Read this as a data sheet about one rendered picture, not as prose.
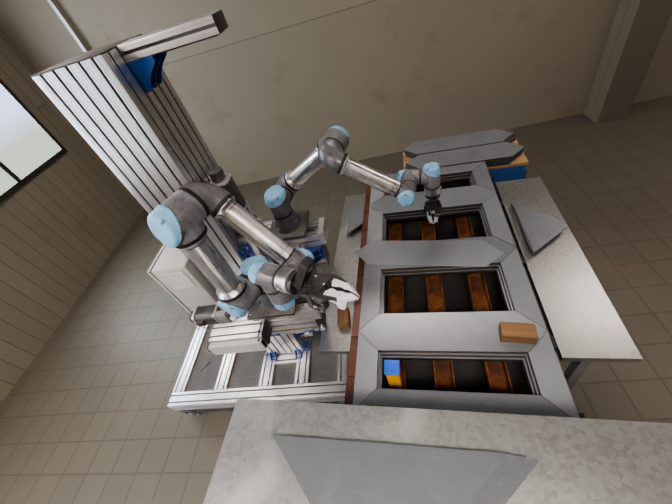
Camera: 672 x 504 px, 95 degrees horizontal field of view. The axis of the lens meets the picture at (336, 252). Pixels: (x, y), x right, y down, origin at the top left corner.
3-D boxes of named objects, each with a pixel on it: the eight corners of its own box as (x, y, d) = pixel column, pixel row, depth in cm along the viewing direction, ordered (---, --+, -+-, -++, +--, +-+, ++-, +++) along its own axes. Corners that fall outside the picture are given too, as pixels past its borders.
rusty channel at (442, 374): (429, 187, 227) (428, 182, 223) (462, 449, 115) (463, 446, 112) (417, 189, 229) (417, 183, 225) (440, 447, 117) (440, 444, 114)
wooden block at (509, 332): (532, 330, 120) (535, 323, 116) (535, 344, 116) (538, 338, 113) (498, 328, 124) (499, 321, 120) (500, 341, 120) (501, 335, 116)
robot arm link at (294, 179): (267, 193, 171) (330, 133, 134) (278, 177, 180) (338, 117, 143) (284, 207, 175) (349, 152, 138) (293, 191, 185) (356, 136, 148)
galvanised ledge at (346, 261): (371, 196, 241) (370, 192, 239) (358, 354, 154) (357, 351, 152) (346, 199, 246) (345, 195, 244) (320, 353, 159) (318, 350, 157)
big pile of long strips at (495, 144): (512, 133, 229) (513, 125, 224) (528, 162, 202) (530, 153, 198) (403, 150, 249) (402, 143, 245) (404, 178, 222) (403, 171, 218)
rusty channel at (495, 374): (459, 184, 221) (459, 178, 218) (525, 455, 110) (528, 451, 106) (447, 185, 223) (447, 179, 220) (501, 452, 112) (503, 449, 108)
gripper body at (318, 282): (338, 294, 90) (304, 284, 96) (333, 273, 85) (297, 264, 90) (326, 314, 85) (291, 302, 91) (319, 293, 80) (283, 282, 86)
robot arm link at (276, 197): (268, 218, 168) (258, 198, 158) (277, 203, 176) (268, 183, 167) (287, 218, 164) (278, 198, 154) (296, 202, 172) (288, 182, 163)
